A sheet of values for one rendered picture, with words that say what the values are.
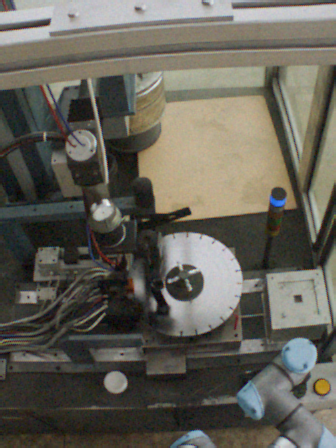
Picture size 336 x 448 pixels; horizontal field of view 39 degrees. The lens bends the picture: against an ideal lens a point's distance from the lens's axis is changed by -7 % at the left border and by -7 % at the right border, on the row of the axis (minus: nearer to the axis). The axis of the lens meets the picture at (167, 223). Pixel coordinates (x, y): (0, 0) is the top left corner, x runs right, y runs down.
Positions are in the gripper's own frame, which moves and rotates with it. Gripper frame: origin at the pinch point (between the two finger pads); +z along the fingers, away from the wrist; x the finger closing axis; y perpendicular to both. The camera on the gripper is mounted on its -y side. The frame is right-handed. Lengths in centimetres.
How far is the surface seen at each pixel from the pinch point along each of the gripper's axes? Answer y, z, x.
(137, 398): -38.5, 16.8, 4.1
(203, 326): -17.4, -3.5, 19.9
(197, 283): -18.4, -4.5, 32.8
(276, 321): 4.0, 1.4, 21.1
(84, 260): -54, 6, 48
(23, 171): -76, -4, 79
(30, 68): -31, -110, 1
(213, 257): -13.2, -3.5, 41.3
